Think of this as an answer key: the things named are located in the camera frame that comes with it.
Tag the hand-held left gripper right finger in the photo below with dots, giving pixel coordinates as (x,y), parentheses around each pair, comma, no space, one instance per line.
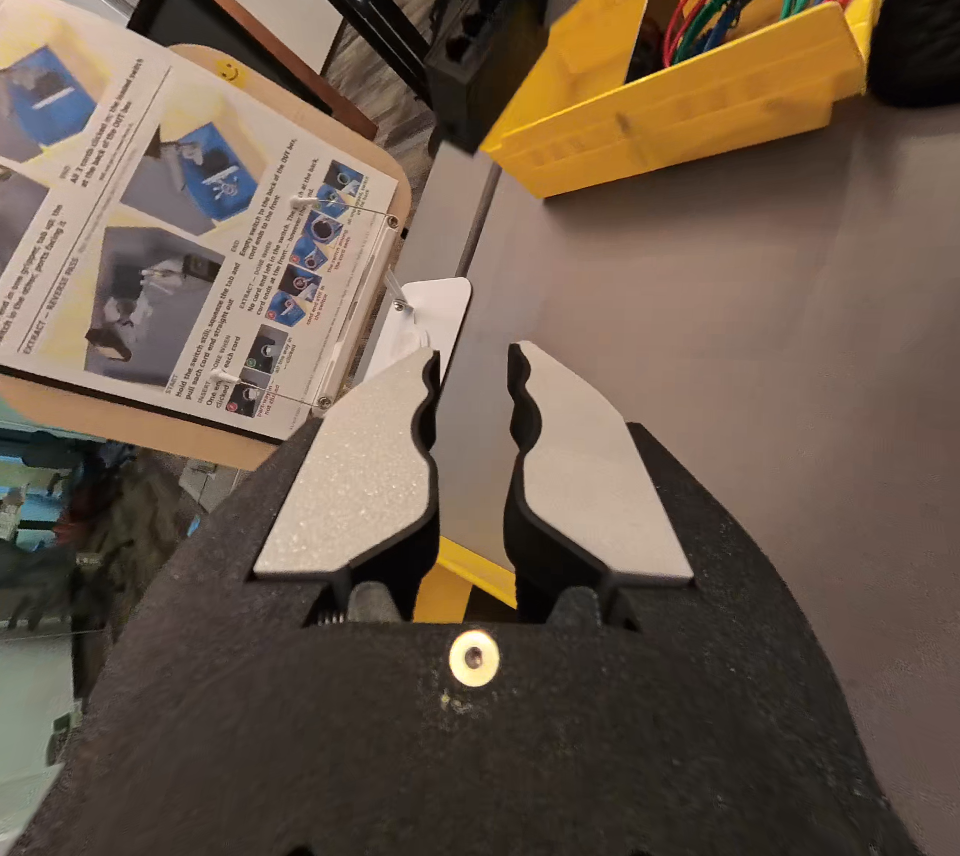
(600,496)

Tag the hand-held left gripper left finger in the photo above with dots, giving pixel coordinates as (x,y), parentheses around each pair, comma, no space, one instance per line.
(353,496)

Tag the yellow plastic bin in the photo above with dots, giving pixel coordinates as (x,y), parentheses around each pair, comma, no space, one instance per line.
(675,107)
(465,586)

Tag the black ethernet port box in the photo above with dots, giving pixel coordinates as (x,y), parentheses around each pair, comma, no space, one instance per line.
(488,62)

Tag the white sign base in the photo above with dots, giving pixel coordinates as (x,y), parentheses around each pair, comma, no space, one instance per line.
(428,317)

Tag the black padded roll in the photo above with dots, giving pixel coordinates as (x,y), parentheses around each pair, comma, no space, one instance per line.
(923,32)

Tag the computer monitor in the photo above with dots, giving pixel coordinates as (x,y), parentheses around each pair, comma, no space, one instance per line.
(195,24)

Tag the printed instruction sheet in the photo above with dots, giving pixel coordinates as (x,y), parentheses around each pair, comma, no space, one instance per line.
(165,197)

